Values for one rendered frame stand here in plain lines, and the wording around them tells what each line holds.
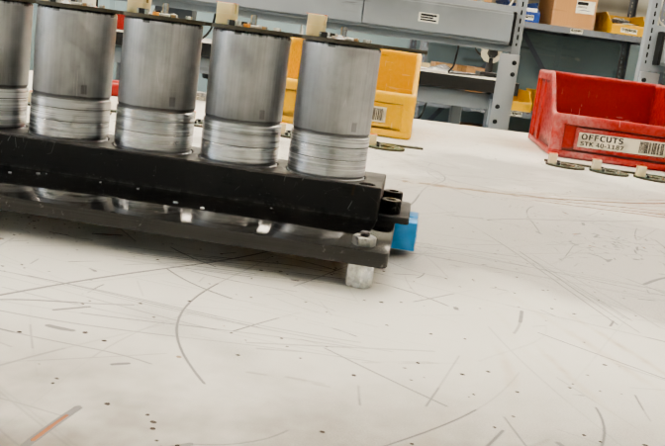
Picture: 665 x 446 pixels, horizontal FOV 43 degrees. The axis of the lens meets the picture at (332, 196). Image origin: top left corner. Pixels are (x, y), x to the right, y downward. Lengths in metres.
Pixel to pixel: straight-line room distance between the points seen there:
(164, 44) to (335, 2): 2.34
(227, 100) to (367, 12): 2.35
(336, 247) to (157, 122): 0.08
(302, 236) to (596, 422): 0.09
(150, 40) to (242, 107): 0.03
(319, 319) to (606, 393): 0.06
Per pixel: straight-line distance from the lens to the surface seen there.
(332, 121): 0.25
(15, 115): 0.29
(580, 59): 4.97
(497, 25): 2.66
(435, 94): 2.70
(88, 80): 0.27
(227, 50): 0.26
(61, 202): 0.24
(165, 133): 0.27
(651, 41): 2.85
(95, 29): 0.27
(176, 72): 0.26
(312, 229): 0.23
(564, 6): 4.51
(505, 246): 0.30
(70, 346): 0.17
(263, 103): 0.26
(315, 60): 0.25
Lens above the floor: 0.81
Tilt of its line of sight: 10 degrees down
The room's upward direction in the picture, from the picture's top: 7 degrees clockwise
